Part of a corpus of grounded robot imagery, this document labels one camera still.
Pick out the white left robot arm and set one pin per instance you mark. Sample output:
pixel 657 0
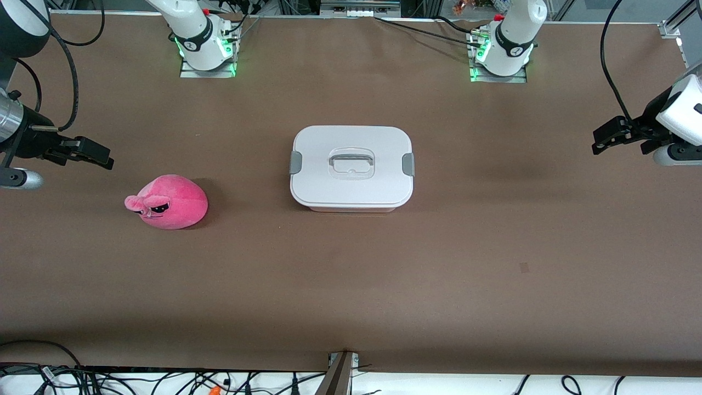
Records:
pixel 510 38

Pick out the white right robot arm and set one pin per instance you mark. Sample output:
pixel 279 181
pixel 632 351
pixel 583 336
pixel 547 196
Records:
pixel 200 33

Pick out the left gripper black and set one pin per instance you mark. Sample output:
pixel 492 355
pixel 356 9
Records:
pixel 643 130

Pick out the aluminium profile post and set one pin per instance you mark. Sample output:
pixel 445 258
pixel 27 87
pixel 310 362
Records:
pixel 337 378

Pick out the pink plush toy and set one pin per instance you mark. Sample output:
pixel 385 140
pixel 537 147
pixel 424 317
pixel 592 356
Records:
pixel 181 203

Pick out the aluminium frame corner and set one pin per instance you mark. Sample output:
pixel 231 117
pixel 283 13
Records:
pixel 674 24

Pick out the grey metal bracket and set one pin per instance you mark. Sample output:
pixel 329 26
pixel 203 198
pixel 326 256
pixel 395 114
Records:
pixel 359 8

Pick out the pale plastic box base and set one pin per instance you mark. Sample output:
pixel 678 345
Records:
pixel 351 209

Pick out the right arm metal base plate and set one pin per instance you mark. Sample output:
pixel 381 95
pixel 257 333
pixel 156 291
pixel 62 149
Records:
pixel 189 73

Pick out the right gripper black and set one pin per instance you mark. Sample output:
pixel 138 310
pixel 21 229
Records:
pixel 34 144

